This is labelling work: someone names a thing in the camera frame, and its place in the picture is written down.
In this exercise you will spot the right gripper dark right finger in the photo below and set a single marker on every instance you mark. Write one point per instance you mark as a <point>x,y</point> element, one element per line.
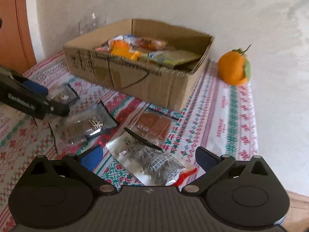
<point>208,160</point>

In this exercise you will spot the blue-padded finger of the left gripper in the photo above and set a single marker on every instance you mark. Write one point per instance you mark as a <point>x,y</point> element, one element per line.
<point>29,84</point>

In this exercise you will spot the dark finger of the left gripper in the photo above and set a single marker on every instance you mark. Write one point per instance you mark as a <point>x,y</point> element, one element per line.
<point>54,108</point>

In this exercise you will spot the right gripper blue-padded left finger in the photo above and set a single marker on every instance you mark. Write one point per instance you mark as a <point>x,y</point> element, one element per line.
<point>86,161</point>

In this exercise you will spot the small dark jerky packet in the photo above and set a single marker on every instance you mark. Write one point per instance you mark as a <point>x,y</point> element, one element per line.
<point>64,94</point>

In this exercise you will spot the dark clear jerky packet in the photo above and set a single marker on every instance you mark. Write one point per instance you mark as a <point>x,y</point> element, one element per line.
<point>81,127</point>

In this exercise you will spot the clear packet with red tab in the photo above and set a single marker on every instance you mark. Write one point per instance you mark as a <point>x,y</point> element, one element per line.
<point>151,165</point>

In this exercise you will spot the reddish-brown dried meat packet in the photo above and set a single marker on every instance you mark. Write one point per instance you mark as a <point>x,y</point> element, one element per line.
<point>154,126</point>

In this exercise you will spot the orange snack pack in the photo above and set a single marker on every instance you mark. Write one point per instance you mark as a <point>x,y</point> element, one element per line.
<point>122,49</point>

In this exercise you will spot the photo-print snack packet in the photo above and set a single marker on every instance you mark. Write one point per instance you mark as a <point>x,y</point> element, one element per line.
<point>129,39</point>

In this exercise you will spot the small bread roll packet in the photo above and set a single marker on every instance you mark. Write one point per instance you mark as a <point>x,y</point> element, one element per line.
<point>152,44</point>

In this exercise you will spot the yellow fish strip snack bag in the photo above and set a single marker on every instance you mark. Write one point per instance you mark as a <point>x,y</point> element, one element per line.
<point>171,58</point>

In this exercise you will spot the brown wooden door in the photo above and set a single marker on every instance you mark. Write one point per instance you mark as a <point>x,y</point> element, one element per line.
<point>16,47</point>

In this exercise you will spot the patterned woven tablecloth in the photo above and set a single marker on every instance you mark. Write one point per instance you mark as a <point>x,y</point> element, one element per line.
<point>217,116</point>

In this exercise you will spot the clear glass mug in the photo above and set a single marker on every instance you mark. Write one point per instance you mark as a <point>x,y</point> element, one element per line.
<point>91,22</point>

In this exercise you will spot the orange with green leaf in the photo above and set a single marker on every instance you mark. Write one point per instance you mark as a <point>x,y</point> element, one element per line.
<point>234,67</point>

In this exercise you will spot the open cardboard box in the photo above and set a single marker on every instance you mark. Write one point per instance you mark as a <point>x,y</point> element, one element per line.
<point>164,87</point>

